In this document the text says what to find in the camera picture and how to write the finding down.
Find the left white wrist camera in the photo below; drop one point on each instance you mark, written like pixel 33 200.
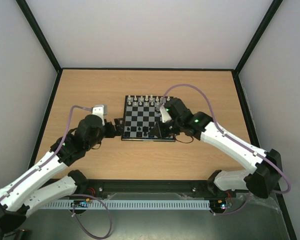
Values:
pixel 100 110

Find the light blue slotted cable duct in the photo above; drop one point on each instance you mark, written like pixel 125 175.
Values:
pixel 66 204

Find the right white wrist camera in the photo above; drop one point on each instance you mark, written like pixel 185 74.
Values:
pixel 164 114

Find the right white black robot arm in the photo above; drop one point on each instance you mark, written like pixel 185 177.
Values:
pixel 262 168

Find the black aluminium mounting rail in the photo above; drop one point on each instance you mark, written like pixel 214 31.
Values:
pixel 101 188

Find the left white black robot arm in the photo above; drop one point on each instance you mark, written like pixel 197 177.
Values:
pixel 29 192

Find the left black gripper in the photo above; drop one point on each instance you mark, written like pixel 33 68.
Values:
pixel 112 133

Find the black and grey chessboard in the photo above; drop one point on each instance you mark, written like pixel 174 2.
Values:
pixel 142 116

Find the black rook corner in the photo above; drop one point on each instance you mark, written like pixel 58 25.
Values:
pixel 127 134

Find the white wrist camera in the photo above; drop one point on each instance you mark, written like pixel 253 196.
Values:
pixel 100 110
pixel 164 114

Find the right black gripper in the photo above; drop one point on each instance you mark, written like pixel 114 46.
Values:
pixel 165 125

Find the black enclosure frame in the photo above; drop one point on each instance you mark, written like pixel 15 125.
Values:
pixel 247 115

